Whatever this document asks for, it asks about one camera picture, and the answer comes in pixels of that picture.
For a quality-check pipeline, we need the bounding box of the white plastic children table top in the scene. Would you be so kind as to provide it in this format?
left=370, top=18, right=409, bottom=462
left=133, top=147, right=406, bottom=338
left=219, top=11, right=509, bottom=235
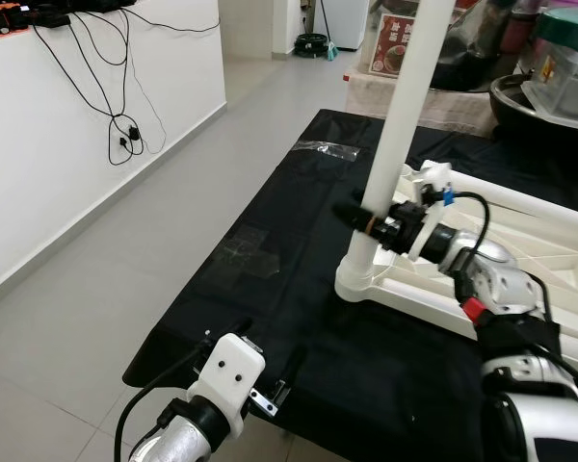
left=334, top=164, right=578, bottom=386

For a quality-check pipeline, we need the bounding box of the black cloth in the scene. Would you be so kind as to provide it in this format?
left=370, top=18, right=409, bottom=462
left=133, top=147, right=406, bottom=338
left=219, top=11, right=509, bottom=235
left=123, top=108, right=578, bottom=462

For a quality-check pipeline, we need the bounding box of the clear plastic film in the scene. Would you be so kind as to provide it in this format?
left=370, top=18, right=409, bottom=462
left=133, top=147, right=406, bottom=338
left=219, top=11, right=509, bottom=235
left=294, top=140, right=362, bottom=160

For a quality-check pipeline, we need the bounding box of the clear tape patch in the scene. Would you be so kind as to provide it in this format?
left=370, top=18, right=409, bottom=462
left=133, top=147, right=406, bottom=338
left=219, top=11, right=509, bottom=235
left=217, top=223, right=280, bottom=280

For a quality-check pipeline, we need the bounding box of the beige patterned cloth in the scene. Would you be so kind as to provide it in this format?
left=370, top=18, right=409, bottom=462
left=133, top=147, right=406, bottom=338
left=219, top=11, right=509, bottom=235
left=345, top=69, right=497, bottom=136

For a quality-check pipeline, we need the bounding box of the black coiled floor item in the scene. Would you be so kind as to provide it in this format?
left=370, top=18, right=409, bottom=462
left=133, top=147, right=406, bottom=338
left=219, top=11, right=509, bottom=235
left=297, top=32, right=343, bottom=59

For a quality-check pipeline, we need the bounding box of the red printed food box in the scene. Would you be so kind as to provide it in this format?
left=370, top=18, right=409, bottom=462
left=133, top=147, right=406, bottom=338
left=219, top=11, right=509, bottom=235
left=371, top=12, right=420, bottom=78

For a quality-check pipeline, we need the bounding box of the black plastic bag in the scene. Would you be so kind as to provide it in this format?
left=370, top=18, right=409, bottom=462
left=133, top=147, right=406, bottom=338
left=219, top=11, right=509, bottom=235
left=433, top=5, right=507, bottom=92

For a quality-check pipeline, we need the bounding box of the clear plastic storage container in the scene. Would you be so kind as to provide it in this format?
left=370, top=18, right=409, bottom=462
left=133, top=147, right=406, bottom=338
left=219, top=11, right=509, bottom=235
left=520, top=38, right=578, bottom=126

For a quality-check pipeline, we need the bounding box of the black plug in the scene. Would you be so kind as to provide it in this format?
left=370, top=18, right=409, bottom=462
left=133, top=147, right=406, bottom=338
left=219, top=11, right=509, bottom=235
left=118, top=125, right=141, bottom=150

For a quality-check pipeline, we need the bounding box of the dark green lidded tray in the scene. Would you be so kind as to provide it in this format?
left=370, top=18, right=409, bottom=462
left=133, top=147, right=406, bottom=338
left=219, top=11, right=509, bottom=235
left=535, top=8, right=578, bottom=54

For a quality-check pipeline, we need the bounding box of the black power strip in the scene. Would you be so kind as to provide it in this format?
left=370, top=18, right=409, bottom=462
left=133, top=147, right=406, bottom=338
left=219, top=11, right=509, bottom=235
left=27, top=0, right=141, bottom=28

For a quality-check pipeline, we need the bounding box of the orange black charger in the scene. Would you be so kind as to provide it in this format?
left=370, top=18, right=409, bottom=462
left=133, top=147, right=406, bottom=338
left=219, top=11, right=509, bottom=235
left=0, top=3, right=30, bottom=38

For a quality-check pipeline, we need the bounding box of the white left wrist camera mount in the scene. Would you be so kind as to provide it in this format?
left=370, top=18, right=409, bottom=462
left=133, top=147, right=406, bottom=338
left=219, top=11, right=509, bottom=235
left=188, top=332, right=268, bottom=429

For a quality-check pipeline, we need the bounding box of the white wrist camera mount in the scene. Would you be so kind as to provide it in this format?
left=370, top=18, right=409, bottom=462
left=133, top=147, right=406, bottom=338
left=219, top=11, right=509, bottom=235
left=405, top=164, right=459, bottom=261
left=188, top=332, right=268, bottom=429

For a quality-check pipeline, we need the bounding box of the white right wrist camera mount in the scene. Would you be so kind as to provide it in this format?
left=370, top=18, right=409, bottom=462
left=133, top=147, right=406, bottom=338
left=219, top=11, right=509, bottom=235
left=405, top=164, right=459, bottom=261

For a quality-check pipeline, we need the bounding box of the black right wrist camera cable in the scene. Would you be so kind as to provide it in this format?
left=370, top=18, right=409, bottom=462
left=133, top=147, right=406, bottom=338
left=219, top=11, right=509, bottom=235
left=441, top=190, right=492, bottom=280

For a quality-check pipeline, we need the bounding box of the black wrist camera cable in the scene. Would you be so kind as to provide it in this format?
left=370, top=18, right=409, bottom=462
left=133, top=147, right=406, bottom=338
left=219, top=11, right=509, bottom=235
left=441, top=190, right=492, bottom=280
left=114, top=332, right=213, bottom=462

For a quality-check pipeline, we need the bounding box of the black left wrist camera cable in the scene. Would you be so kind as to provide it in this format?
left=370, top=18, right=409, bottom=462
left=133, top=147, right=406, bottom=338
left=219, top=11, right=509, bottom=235
left=114, top=332, right=213, bottom=462

